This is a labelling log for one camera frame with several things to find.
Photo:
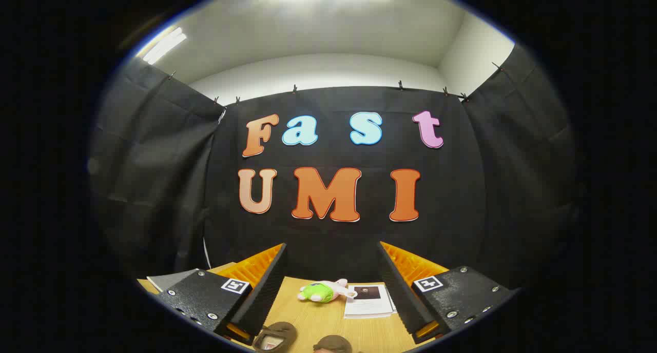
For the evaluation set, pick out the brown fuzzy shoe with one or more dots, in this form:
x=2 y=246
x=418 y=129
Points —
x=332 y=344
x=279 y=332

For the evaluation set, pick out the grey fabric storage box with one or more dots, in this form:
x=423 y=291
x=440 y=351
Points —
x=169 y=280

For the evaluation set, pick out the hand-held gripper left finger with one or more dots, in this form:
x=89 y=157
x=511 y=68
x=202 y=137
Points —
x=264 y=291

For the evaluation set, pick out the green and pink plush toy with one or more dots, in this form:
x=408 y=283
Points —
x=321 y=291

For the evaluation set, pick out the ceiling light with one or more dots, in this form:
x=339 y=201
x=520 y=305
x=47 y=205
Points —
x=164 y=46

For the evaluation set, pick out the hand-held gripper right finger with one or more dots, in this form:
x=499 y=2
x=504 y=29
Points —
x=400 y=291

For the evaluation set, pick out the white book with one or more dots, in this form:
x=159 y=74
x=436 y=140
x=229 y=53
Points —
x=367 y=307

